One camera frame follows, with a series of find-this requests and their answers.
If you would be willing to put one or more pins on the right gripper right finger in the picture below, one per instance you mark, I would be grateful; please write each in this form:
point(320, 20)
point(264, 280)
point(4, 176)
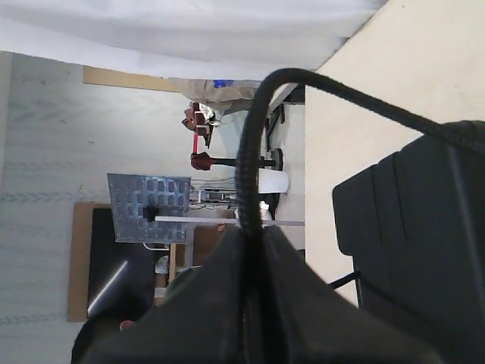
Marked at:
point(316, 325)

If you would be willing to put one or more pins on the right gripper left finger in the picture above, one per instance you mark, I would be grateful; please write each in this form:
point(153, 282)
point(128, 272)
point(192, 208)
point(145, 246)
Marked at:
point(199, 322)

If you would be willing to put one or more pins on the black plastic carry case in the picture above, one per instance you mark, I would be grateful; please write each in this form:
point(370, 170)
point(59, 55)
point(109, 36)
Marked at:
point(413, 225)

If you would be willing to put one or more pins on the cardboard framed black board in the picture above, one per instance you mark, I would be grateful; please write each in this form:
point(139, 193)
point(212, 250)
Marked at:
point(104, 274)

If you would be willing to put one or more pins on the perforated metal panel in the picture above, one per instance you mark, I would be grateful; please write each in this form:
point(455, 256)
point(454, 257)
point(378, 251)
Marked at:
point(136, 202)

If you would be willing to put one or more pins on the red clamp stand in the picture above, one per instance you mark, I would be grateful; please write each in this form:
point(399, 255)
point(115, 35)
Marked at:
point(202, 121)

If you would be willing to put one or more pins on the white backdrop curtain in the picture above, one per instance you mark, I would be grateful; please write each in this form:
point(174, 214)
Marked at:
point(237, 40)

